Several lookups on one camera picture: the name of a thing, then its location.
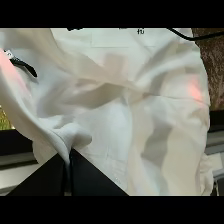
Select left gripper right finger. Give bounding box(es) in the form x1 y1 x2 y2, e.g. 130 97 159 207
68 148 130 197

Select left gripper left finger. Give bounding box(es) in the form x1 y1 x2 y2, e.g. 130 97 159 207
6 152 67 197

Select white long-sleeved shirt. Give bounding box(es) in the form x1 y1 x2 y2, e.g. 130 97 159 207
0 27 215 197

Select black clothes hanger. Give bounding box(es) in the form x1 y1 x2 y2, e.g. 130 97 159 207
3 27 224 79

